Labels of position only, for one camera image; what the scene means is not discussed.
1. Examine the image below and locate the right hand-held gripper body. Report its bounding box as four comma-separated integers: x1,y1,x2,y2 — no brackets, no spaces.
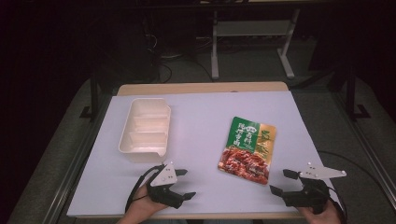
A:
282,161,347,216

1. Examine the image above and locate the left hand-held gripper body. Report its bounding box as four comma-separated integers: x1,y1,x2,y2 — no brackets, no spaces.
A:
146,161,185,210

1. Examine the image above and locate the person's right hand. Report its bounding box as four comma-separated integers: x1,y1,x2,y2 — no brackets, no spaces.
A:
297,201,344,224

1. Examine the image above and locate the person's left hand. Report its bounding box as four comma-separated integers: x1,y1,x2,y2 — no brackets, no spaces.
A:
124,185,170,220

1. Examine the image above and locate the white table mat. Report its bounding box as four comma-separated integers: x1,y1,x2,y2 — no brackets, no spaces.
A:
66,91,341,218

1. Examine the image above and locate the green and red food packet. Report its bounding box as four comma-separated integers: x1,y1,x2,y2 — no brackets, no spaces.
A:
217,116,277,187

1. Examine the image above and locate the white divided plastic container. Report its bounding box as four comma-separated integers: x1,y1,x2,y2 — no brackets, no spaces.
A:
118,97,173,164

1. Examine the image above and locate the wooden table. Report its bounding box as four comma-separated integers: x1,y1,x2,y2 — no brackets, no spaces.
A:
73,81,307,220

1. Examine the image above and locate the black metal stand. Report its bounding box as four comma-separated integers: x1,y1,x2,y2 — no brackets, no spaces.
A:
345,63,372,121
78,74,101,121

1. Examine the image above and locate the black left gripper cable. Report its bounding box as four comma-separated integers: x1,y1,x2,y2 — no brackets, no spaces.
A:
124,164,165,215

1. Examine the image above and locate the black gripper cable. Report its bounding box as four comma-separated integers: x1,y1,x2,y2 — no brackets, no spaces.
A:
317,150,389,224
124,164,165,215

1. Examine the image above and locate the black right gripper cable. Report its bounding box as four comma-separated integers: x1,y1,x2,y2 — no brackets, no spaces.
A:
317,150,389,224

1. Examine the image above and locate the metal floor rail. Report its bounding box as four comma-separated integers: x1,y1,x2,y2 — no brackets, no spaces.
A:
40,92,112,224
330,90,396,204

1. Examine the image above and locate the black floor cable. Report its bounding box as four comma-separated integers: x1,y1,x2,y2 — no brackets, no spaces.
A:
158,53,216,84

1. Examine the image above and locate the white metal desk frame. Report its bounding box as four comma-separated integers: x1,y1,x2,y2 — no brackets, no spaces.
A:
210,7,302,80

